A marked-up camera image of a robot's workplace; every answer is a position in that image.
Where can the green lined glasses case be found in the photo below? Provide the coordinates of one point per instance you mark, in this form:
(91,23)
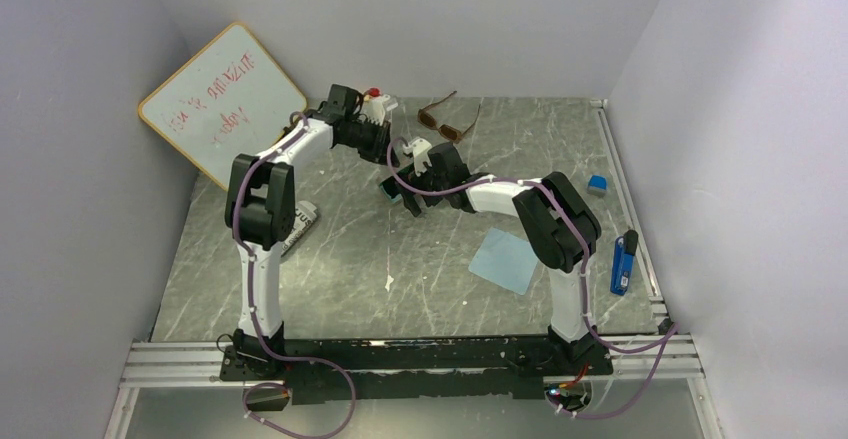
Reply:
(392,190)

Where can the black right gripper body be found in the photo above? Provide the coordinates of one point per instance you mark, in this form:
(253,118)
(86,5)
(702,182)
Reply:
(427,181)

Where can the aluminium frame rail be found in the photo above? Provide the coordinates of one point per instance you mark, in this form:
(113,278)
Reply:
(197,364)

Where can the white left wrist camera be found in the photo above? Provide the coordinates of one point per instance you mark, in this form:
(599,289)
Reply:
(376,107)

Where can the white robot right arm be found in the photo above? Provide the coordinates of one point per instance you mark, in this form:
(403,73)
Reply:
(561,229)

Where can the brown sunglasses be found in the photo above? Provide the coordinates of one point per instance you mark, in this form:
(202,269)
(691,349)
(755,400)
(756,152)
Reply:
(450,133)

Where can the yellow framed whiteboard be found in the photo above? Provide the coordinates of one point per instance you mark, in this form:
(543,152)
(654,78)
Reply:
(231,97)

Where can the right light blue cloth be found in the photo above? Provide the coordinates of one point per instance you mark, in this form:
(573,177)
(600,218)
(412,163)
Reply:
(505,260)

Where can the blue whiteboard eraser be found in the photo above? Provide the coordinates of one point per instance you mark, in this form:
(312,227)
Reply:
(597,185)

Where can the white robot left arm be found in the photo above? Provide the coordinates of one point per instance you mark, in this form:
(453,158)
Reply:
(260,208)

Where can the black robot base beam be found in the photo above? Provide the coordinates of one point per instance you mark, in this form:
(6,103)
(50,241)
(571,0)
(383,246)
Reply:
(316,371)

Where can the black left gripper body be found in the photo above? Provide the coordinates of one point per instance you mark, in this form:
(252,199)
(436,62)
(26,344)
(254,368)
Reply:
(369,140)

